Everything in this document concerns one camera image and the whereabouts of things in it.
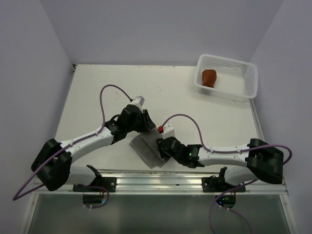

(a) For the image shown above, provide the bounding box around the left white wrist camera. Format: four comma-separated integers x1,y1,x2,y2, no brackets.
131,96,145,108

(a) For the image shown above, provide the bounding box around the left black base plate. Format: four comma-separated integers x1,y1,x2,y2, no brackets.
73,177,117,193

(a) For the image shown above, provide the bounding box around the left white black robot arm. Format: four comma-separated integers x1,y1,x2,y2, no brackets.
31,104,156,192

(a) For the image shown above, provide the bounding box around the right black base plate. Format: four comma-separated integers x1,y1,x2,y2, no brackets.
201,176,236,193

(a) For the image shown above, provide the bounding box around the rust brown towel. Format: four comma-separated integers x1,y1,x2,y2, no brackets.
202,69,217,88

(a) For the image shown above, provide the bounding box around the grey towel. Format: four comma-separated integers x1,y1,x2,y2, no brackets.
130,128,169,169

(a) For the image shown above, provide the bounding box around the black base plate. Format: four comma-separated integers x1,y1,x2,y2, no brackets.
201,176,236,193
73,177,117,193

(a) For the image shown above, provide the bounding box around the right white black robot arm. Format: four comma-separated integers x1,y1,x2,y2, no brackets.
156,136,284,192

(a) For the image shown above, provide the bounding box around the aluminium mounting rail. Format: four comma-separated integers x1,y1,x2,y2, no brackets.
34,171,288,195

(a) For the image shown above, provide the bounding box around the white perforated plastic basket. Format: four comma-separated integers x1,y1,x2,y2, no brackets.
194,54,258,102

